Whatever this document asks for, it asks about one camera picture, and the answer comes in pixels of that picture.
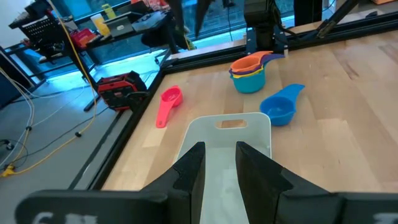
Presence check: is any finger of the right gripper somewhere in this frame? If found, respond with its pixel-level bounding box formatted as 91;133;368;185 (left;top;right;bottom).
194;0;216;38
169;0;189;50

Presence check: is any red bag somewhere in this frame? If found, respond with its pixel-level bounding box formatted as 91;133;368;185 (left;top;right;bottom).
69;27;98;50

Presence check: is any grey laptop device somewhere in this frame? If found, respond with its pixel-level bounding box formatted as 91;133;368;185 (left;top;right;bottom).
104;12;143;38

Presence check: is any yellow container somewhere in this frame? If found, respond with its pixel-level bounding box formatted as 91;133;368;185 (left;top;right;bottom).
90;13;111;37

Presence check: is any blue measuring cup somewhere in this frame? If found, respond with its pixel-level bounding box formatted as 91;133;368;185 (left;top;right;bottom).
259;83;306;127

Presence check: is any white plastic basket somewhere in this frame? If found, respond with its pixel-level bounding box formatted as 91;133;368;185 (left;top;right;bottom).
172;112;272;224

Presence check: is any yellow-green bottle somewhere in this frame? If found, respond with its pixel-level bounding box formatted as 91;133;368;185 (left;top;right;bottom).
101;3;117;19

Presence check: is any black perforated crate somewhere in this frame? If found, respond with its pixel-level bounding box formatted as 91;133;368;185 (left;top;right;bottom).
20;14;63;47

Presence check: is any black work desk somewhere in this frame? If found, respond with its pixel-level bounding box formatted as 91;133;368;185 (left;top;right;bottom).
4;9;187;113

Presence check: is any white floor cable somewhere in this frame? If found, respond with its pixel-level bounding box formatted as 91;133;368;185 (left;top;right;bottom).
0;67;35;169

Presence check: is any orange measuring cup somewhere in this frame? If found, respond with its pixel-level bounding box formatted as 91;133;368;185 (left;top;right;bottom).
229;50;274;74

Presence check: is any red measuring cup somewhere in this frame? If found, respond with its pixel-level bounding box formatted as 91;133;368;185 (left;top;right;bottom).
155;85;183;129

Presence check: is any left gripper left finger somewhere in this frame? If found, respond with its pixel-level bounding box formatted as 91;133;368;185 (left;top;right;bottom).
140;141;206;224

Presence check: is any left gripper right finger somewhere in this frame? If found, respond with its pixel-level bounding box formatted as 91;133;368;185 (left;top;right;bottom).
235;141;341;224

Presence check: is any purple measuring cup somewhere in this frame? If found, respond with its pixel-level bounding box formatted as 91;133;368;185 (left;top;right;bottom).
228;53;285;77

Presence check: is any black floor cable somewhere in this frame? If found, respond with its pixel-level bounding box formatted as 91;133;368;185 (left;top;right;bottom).
0;107;109;162

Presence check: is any yellow measuring cup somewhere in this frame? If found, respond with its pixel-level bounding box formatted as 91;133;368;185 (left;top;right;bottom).
231;67;265;80

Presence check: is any red and black toolbox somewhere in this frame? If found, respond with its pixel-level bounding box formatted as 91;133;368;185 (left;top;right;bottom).
96;70;149;113

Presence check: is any black aluminium table frame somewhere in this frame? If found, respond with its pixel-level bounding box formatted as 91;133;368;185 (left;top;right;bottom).
67;11;398;191

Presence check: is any yellow cable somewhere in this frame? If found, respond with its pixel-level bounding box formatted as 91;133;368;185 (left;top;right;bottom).
0;0;98;179

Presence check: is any clear plastic bag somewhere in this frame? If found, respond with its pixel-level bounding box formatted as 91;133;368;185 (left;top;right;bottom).
132;11;170;32

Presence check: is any teal measuring cup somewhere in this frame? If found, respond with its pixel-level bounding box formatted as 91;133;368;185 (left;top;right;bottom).
229;67;267;95

